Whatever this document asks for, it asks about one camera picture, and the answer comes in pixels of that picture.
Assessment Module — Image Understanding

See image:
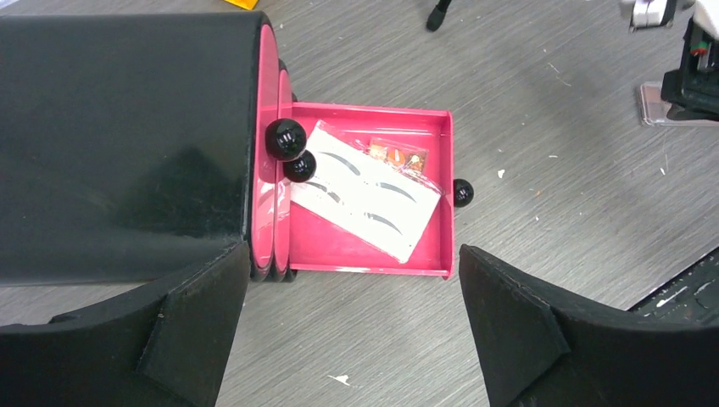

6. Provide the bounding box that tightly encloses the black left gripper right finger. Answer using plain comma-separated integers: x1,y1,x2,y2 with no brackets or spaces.
459,245,718,406

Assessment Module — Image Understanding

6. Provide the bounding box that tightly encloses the small eyeshadow palette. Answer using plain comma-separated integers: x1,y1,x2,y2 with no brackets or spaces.
367,137,428,173

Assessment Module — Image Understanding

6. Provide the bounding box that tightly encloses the false eyelash card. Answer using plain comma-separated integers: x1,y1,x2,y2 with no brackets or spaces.
291,120,442,264

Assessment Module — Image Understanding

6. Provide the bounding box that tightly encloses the black drawer organizer cabinet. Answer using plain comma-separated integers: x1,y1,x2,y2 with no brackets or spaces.
1,12,292,286

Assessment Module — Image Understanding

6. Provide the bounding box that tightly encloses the yellow toy block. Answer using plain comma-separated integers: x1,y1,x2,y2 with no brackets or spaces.
224,0,259,10

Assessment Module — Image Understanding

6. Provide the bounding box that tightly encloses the black tripod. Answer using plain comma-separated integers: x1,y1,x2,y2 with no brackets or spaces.
426,0,452,32

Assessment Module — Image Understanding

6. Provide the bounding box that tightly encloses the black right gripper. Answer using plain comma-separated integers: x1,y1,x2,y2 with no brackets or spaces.
660,11,718,121

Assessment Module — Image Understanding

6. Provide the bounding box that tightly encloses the long eyeshadow palette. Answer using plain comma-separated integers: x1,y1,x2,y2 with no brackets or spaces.
637,81,718,127

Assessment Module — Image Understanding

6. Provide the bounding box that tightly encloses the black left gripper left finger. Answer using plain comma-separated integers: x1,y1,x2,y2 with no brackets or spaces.
1,243,251,406

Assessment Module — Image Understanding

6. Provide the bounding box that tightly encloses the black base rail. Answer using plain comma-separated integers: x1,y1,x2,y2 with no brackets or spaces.
628,248,718,326

